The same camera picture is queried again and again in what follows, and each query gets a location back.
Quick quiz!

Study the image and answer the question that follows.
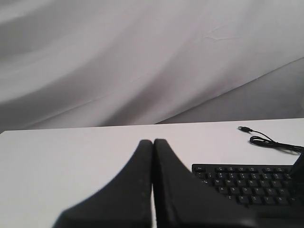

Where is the grey backdrop cloth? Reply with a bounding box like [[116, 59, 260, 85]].
[[0, 0, 304, 131]]

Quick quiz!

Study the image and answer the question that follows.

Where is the black keyboard usb cable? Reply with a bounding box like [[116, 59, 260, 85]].
[[237, 126, 304, 154]]

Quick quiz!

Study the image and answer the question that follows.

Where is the black acer keyboard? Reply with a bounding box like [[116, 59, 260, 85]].
[[191, 164, 304, 219]]

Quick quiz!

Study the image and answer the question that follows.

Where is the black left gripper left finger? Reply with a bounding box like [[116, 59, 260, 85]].
[[53, 140, 153, 228]]

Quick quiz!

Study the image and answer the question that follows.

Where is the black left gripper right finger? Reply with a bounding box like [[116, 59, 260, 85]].
[[153, 139, 259, 228]]

